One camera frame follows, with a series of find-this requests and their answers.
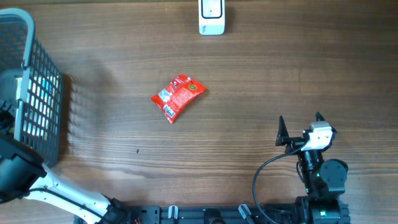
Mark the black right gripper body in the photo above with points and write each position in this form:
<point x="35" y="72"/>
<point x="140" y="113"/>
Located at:
<point x="295" y="143"/>

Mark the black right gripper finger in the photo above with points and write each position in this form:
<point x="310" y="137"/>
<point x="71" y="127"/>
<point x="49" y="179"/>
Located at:
<point x="319" y="117"/>
<point x="282" y="134"/>

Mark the red snack packet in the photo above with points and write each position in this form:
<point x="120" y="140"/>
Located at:
<point x="173" y="99"/>

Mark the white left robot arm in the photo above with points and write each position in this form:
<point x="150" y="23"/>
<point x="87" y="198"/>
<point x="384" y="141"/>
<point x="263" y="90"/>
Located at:
<point x="25" y="175"/>

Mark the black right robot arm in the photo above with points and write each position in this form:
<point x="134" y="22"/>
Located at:
<point x="324" y="180"/>

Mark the white barcode scanner box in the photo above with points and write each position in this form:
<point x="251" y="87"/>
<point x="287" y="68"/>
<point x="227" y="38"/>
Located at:
<point x="211" y="17"/>

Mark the grey plastic shopping basket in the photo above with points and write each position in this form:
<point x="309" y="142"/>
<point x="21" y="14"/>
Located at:
<point x="31" y="87"/>

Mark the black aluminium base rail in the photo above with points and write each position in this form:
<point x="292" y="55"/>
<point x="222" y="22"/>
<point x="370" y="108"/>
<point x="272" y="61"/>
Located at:
<point x="283" y="213"/>

